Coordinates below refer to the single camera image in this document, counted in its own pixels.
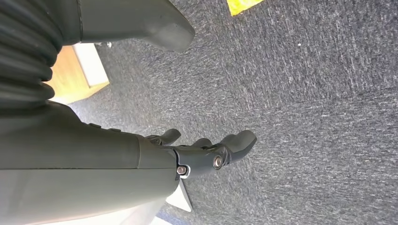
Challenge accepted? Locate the grey kiosk stand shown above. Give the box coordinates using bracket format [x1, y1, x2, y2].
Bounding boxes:
[46, 179, 193, 225]

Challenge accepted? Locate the yellow floor tape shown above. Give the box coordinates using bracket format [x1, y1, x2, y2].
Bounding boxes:
[227, 0, 265, 16]

